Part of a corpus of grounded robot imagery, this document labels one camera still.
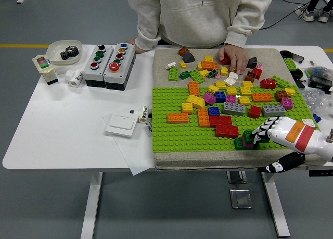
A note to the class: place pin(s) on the person's left hand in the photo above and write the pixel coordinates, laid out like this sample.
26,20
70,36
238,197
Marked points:
238,56

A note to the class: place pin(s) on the person's right hand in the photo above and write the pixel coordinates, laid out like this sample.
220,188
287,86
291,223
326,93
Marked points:
132,40

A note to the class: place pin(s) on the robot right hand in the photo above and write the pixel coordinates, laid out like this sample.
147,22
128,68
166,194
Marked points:
287,132

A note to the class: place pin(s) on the dark green long brick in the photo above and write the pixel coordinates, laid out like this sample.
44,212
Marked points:
245,137
238,144

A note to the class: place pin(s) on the person's left forearm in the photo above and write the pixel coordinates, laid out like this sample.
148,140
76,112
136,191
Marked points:
242,33

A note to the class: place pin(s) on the person's right forearm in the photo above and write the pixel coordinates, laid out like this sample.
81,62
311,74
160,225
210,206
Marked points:
147,36

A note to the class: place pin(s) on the green studded baseplate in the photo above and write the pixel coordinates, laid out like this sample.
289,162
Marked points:
169,140

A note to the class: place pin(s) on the red square brick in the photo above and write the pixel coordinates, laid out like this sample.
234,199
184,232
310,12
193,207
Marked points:
255,112
258,73
224,61

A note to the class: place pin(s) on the dark grey slope brick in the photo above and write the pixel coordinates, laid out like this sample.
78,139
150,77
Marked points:
188,57
252,63

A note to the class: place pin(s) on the yellow small brick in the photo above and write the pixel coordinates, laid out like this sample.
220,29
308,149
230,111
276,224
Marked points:
290,91
224,71
199,66
182,64

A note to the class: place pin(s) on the brown upturned brick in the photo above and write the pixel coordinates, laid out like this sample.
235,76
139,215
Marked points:
251,76

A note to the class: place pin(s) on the pink tiny brick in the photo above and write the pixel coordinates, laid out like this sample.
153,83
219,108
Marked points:
260,66
217,75

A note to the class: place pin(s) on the white flat square brick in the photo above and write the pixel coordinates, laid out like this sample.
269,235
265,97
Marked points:
309,121

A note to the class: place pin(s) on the white upturned square brick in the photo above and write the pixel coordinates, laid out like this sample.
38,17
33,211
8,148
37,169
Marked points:
230,81

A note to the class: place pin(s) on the grey long brick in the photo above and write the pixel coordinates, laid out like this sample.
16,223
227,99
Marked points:
234,108
273,110

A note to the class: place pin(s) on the magenta square brick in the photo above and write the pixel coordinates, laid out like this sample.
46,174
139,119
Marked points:
287,103

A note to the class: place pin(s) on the yellow square brick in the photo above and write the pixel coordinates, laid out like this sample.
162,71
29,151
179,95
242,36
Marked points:
187,108
212,88
247,83
220,84
231,90
245,90
208,58
244,100
204,73

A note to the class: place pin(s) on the orange long brick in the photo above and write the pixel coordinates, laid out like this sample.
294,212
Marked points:
203,118
209,65
177,118
262,97
193,88

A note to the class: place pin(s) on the dark green upturned brick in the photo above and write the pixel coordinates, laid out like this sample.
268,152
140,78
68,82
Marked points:
213,73

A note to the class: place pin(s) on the blue small brick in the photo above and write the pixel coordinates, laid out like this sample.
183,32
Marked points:
317,118

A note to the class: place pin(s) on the grey emergency-stop control box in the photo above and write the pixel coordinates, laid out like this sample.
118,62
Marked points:
125,75

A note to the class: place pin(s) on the brown square brick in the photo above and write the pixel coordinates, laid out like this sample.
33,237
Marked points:
281,95
183,51

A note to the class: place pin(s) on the red rounded brick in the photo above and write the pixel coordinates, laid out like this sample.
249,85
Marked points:
268,83

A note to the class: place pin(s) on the pink square brick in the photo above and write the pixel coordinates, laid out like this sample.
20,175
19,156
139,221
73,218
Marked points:
247,144
231,98

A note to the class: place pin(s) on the clear crumpled plastic bag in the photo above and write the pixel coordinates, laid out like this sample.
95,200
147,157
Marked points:
316,101

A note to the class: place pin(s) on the blue square brick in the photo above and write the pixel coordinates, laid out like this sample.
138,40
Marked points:
220,96
214,111

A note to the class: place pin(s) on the lime green long brick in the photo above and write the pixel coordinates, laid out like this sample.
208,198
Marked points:
197,76
290,63
173,74
282,81

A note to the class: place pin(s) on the white small plastic piece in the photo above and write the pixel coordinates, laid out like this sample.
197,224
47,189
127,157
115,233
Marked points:
171,65

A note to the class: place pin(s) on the black flat clip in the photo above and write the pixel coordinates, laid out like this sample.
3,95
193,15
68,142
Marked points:
300,84

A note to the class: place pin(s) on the magenta rounded brick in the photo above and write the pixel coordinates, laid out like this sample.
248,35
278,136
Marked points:
209,98

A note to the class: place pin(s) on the black table control panel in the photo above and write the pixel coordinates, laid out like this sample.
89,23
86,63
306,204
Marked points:
321,173

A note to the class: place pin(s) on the grey four-button control box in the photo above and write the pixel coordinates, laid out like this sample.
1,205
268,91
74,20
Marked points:
89,75

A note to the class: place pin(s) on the person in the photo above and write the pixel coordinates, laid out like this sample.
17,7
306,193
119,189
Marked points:
308,15
195,15

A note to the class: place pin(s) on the black module with green terminal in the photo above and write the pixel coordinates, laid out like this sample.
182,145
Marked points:
321,82

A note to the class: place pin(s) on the red long brick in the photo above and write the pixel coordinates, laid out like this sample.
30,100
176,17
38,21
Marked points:
219,120
226,131

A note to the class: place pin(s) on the yellow arch brick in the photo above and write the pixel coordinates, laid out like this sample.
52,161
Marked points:
196,101

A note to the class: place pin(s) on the black metal gear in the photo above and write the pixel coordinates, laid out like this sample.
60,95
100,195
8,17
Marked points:
69,52

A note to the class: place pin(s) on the white table leg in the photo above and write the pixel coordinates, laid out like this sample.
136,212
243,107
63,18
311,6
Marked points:
93,197
274,197

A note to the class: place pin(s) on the clear bag of small parts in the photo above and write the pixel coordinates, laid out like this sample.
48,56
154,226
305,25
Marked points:
318,72

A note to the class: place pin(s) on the white pipe tee fitting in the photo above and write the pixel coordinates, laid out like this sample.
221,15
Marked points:
75,78

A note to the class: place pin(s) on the small grey cube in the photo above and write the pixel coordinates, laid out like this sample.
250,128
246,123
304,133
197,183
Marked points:
132,111

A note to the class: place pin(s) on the small metal screw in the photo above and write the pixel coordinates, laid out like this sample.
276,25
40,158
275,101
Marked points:
311,61

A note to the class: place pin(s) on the white labelled pipe fitting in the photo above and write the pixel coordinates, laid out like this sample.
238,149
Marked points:
143,114

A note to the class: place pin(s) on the white bowl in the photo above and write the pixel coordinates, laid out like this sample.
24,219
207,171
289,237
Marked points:
56,51

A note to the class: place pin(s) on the clear plastic cap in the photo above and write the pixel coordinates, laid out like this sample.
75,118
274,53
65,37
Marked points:
60,71

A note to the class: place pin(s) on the metal floor socket box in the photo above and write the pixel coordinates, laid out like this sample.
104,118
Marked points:
240,198

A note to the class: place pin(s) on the white printed label strip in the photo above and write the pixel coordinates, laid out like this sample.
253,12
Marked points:
148,127

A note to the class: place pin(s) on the grey metal table bracket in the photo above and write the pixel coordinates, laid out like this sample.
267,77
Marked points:
235,177

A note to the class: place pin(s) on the white wall switch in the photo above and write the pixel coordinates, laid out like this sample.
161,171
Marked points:
121,124

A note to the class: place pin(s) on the white red-green pushbutton switch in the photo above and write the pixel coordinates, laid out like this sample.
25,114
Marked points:
49,75

